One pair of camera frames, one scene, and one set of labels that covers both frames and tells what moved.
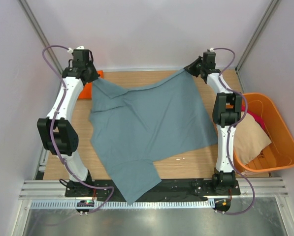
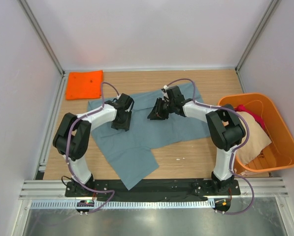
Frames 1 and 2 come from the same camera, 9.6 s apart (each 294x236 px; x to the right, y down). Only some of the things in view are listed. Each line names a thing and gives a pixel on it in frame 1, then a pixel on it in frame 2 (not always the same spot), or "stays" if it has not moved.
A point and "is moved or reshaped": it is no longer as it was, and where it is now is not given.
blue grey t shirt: (132, 128) is moved or reshaped
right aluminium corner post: (253, 40) stays
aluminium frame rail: (45, 190) stays
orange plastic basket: (284, 151) stays
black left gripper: (95, 75) to (125, 125)
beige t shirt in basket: (250, 138) stays
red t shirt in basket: (257, 118) stays
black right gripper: (190, 68) to (157, 113)
